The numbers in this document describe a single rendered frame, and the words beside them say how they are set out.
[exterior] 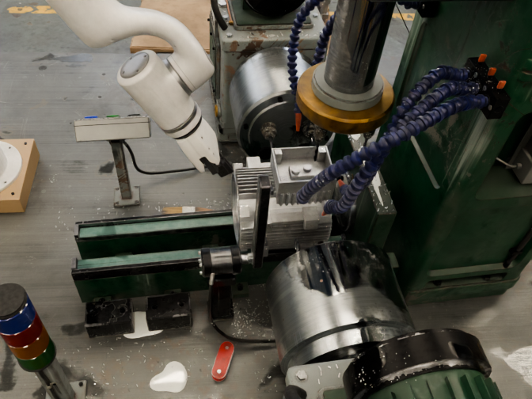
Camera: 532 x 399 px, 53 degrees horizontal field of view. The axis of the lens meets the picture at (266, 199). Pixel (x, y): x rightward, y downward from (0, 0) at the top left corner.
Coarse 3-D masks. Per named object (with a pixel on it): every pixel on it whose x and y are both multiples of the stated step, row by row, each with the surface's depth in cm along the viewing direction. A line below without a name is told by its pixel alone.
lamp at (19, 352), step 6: (42, 330) 86; (42, 336) 86; (48, 336) 90; (36, 342) 85; (42, 342) 87; (48, 342) 89; (12, 348) 85; (18, 348) 84; (24, 348) 84; (30, 348) 85; (36, 348) 86; (42, 348) 88; (18, 354) 86; (24, 354) 86; (30, 354) 86; (36, 354) 87
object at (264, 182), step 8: (264, 176) 93; (264, 184) 92; (256, 192) 96; (264, 192) 93; (272, 192) 94; (256, 200) 97; (264, 200) 94; (256, 208) 98; (264, 208) 96; (256, 216) 99; (264, 216) 98; (256, 224) 100; (264, 224) 100; (256, 232) 101; (264, 232) 102; (256, 240) 103; (264, 240) 104; (256, 248) 105; (256, 256) 108; (256, 264) 110
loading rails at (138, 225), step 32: (96, 224) 124; (128, 224) 126; (160, 224) 126; (192, 224) 127; (224, 224) 128; (96, 256) 129; (128, 256) 120; (160, 256) 120; (192, 256) 121; (288, 256) 123; (96, 288) 121; (128, 288) 123; (160, 288) 125; (192, 288) 128
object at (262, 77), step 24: (240, 72) 135; (264, 72) 129; (240, 96) 131; (264, 96) 124; (288, 96) 124; (240, 120) 128; (264, 120) 128; (288, 120) 129; (240, 144) 134; (264, 144) 134; (288, 144) 135
